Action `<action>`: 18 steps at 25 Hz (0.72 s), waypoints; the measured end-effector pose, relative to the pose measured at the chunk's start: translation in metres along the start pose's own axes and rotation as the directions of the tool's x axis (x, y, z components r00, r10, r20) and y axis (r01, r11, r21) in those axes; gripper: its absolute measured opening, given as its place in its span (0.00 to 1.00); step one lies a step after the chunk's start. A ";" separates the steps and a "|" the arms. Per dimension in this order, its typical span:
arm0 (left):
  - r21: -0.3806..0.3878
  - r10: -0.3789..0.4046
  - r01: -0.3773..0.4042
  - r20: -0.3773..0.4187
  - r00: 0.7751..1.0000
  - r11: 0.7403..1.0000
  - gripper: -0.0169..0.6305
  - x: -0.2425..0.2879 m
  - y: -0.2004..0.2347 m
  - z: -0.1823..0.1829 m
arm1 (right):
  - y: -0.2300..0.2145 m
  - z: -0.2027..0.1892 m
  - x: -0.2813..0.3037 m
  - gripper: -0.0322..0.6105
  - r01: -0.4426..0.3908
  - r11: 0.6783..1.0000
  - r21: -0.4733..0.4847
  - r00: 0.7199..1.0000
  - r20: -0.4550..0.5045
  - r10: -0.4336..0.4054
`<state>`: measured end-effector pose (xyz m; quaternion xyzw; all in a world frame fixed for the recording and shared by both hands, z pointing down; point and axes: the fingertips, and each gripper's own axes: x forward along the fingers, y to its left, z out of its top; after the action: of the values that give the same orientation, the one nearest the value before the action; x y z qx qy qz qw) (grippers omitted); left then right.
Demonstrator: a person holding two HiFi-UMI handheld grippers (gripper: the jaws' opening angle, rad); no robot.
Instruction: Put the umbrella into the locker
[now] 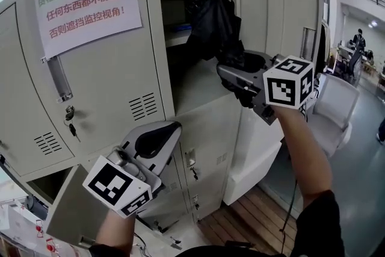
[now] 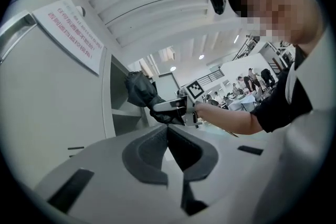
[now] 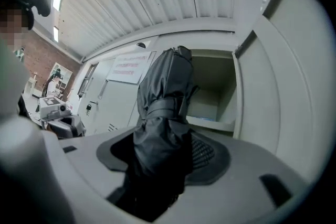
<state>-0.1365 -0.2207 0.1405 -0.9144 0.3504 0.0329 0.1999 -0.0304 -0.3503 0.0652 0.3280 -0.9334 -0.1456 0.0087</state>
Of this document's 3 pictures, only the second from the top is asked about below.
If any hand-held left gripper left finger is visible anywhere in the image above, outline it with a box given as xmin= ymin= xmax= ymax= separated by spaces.
xmin=33 ymin=124 xmax=185 ymax=224

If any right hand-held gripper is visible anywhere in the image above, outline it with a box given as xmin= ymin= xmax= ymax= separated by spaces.
xmin=153 ymin=80 xmax=205 ymax=128

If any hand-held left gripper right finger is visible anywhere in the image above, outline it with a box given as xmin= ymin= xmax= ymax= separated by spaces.
xmin=167 ymin=125 xmax=280 ymax=224

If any grey metal locker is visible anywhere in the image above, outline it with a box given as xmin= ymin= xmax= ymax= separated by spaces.
xmin=0 ymin=9 xmax=169 ymax=184

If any person's right forearm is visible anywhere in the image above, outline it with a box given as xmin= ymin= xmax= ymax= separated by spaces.
xmin=195 ymin=102 xmax=264 ymax=136

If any black stair railing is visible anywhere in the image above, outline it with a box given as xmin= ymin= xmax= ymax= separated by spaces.
xmin=197 ymin=70 xmax=224 ymax=85

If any person's torso in dark clothing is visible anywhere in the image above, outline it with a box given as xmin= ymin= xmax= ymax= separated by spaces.
xmin=249 ymin=30 xmax=336 ymax=192

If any white paper sign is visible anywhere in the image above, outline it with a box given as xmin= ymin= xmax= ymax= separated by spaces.
xmin=32 ymin=0 xmax=106 ymax=76

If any person's head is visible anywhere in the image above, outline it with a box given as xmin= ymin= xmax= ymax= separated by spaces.
xmin=227 ymin=0 xmax=325 ymax=45

